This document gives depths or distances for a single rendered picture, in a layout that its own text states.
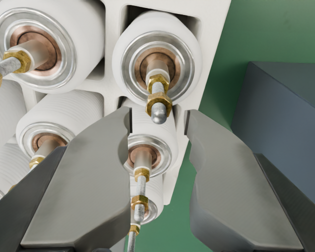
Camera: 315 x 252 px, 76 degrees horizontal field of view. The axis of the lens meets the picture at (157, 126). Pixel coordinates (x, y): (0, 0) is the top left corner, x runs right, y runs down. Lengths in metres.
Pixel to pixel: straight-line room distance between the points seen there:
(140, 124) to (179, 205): 0.57
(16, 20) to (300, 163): 0.37
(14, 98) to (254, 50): 0.46
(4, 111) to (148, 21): 0.23
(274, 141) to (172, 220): 0.57
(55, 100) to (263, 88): 0.36
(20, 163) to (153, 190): 0.23
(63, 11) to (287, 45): 0.45
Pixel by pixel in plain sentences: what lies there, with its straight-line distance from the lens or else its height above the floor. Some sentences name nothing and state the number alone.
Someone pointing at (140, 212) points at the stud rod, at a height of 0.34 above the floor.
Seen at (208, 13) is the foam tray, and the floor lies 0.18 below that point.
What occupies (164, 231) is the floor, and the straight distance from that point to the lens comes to 0.92.
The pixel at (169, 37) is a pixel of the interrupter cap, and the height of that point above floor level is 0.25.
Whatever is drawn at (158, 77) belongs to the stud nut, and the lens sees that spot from 0.17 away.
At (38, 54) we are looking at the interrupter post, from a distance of 0.22.
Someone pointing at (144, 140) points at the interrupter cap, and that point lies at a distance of 0.25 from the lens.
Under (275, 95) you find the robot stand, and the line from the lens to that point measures 0.41.
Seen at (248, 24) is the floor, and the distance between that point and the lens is 0.50.
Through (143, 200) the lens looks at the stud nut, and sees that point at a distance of 0.22.
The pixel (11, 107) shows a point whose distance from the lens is 0.35.
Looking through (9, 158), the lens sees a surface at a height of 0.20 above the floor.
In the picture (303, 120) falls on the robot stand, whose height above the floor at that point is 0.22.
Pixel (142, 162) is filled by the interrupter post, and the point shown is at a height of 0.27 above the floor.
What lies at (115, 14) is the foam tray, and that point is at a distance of 0.28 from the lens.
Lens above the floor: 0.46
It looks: 57 degrees down
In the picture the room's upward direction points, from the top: 179 degrees clockwise
